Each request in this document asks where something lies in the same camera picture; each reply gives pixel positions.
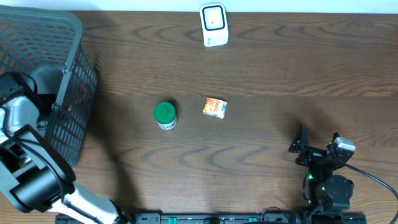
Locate right camera cable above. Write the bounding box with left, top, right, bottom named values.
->
left=329, top=149, right=398, bottom=224

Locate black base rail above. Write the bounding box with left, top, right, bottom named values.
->
left=55, top=212, right=368, bottom=224

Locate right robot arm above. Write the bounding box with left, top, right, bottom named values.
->
left=289, top=124, right=356, bottom=223

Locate orange snack packet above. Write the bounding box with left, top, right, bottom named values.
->
left=203, top=97, right=228, bottom=119

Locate grey plastic mesh basket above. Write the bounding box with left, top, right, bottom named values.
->
left=1, top=6, right=97, bottom=167

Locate green lid white jar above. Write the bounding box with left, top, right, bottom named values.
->
left=154, top=102, right=178, bottom=130

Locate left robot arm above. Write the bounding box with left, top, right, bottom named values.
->
left=1, top=72, right=136, bottom=223

